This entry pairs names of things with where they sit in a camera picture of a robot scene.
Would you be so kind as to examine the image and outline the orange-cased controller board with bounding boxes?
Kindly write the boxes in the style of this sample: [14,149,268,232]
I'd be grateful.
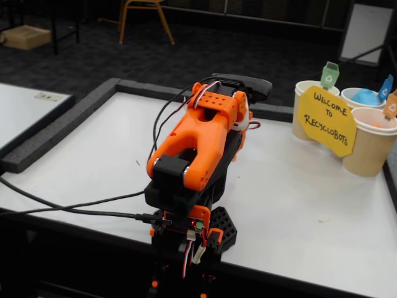
[163,204,212,242]

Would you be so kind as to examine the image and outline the small paper label sticker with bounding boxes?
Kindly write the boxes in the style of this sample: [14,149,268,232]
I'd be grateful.
[33,91,65,102]

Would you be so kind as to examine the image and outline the white masking tape wrap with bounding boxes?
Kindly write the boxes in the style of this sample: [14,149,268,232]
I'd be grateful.
[234,102,254,132]

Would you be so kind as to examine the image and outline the black metal table frame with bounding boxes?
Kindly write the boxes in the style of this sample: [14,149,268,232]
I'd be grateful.
[46,0,81,56]

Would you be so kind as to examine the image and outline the yellow metal chair frame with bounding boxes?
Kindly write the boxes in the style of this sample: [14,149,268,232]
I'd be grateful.
[98,0,175,46]

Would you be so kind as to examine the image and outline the brown cardboard box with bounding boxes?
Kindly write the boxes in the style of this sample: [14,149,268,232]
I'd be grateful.
[0,25,52,52]

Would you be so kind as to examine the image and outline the black foam border strip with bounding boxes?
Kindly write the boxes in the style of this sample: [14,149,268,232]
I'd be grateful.
[381,153,397,204]
[250,101,295,124]
[1,77,122,174]
[115,78,218,105]

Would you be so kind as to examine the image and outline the black USB cable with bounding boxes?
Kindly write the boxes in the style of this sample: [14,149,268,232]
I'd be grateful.
[0,176,171,227]

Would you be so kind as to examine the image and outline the yellow handwritten welcome sign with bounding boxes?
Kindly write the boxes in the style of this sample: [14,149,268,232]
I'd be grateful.
[297,84,359,158]

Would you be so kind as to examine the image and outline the black orange table clamp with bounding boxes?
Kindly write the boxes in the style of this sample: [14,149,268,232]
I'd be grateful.
[149,228,174,298]
[198,228,225,298]

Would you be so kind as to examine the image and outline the blue paper package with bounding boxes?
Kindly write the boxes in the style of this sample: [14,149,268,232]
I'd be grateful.
[350,88,381,106]

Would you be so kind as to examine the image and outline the orange paper bin tag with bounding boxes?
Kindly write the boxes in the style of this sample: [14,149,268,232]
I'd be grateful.
[381,89,397,122]

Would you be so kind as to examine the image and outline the short striped wire bundle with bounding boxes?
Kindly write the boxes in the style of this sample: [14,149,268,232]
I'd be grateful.
[182,238,196,280]

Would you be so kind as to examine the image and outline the white panel black frame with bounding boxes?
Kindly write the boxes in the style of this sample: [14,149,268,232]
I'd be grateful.
[337,1,396,67]

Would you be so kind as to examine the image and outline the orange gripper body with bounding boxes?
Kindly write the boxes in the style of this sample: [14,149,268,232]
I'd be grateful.
[237,129,248,153]

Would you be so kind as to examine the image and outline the black grid base plate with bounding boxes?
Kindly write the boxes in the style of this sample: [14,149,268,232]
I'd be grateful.
[151,205,239,253]

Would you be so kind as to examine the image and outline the red white black servo wire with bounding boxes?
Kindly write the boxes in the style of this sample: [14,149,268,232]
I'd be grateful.
[148,79,262,164]

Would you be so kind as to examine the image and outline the black webcam cable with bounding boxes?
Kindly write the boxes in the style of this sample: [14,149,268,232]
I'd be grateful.
[0,81,218,217]

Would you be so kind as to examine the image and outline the white cable connector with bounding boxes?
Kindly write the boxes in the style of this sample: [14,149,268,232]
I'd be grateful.
[192,245,207,265]

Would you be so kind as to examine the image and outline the green paper bin tag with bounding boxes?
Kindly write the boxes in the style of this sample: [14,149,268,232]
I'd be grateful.
[320,61,341,91]

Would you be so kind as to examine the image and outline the blue paper bin tag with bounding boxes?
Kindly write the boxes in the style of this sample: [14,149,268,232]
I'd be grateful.
[377,74,395,103]

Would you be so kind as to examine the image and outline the whiteboard with dark frame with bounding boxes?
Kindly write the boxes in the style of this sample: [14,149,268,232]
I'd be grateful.
[0,82,76,159]

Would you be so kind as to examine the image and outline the beige ripple paper cup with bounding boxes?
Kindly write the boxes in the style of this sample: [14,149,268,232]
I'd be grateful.
[342,106,397,178]
[340,87,387,112]
[291,79,342,143]

